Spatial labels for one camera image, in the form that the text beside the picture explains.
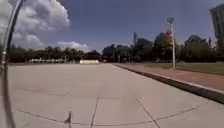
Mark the green grass lawn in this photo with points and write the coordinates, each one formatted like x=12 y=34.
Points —
x=206 y=67

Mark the row of trees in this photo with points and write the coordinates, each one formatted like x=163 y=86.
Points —
x=66 y=55

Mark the thin curved dark rod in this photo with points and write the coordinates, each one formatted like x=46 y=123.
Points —
x=4 y=83

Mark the grey concrete slab plaza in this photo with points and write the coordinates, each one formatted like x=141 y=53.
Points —
x=83 y=90

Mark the grey concrete kerb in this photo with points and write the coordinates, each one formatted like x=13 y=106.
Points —
x=186 y=86

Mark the white low structure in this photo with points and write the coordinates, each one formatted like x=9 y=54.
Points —
x=89 y=61

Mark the tall grey building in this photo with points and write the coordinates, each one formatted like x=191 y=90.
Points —
x=218 y=20

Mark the robot's own part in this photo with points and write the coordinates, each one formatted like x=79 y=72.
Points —
x=69 y=120

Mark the light pole with red banner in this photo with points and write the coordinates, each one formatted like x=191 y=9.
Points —
x=173 y=50

